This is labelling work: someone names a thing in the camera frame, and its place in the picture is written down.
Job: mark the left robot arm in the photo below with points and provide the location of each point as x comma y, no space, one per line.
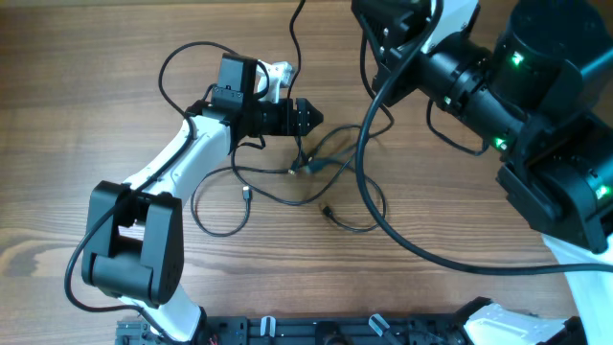
133,248

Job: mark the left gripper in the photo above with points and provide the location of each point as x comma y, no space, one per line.
286,113

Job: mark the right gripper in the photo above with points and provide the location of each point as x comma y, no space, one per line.
400,23

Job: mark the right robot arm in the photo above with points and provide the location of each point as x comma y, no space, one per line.
531,98

